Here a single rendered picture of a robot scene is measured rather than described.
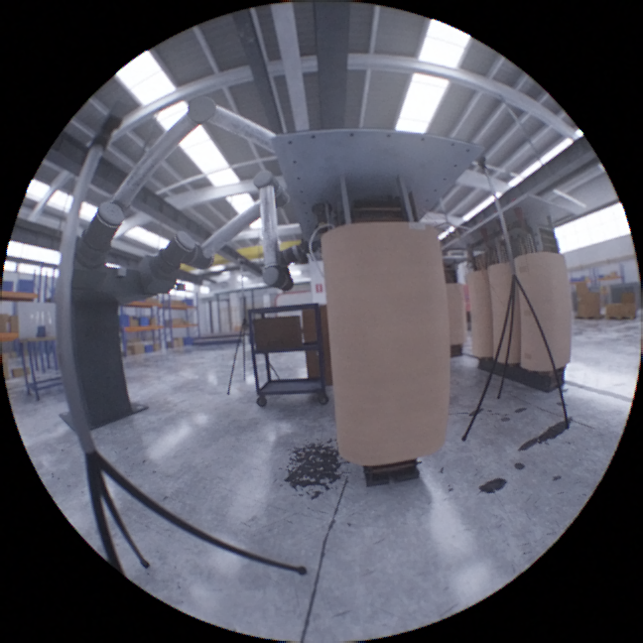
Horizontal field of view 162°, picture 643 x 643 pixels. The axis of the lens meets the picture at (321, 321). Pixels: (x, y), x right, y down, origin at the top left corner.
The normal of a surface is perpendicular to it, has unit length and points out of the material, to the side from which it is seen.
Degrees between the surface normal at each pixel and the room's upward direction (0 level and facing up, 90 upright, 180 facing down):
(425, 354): 90
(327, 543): 0
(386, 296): 90
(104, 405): 90
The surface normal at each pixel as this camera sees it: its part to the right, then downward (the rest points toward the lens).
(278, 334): -0.02, 0.01
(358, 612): -0.08, -1.00
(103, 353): 0.98, -0.08
